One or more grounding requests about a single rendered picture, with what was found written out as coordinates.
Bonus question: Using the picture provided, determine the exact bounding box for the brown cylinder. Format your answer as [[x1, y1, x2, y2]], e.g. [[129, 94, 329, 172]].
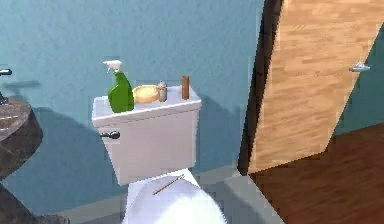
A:
[[181, 75, 190, 101]]

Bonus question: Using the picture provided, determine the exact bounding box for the small grey can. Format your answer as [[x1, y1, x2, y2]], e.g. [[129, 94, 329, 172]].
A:
[[157, 80, 168, 103]]

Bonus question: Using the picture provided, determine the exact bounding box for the white toilet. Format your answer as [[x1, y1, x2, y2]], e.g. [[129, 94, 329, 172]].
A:
[[91, 85, 228, 224]]

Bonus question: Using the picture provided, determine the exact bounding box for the tan round bowl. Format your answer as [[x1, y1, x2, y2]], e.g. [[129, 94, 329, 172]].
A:
[[132, 84, 160, 105]]

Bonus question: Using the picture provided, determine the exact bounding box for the green spray bottle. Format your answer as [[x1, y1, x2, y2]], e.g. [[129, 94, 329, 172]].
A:
[[102, 59, 135, 114]]

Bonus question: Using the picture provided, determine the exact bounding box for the thin brown stick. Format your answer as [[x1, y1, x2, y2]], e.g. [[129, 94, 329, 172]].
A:
[[152, 173, 185, 196]]

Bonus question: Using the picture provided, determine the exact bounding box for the light wooden door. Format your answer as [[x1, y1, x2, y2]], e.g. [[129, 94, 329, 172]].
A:
[[248, 0, 384, 175]]

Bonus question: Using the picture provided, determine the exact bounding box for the dark marbled sink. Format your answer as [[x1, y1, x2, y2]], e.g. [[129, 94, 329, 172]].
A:
[[0, 96, 44, 182]]

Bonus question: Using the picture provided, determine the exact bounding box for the black faucet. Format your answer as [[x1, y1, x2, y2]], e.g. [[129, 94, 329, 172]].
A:
[[0, 68, 13, 106]]

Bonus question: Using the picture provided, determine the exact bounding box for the silver door handle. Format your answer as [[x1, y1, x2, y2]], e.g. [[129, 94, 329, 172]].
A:
[[348, 61, 371, 73]]

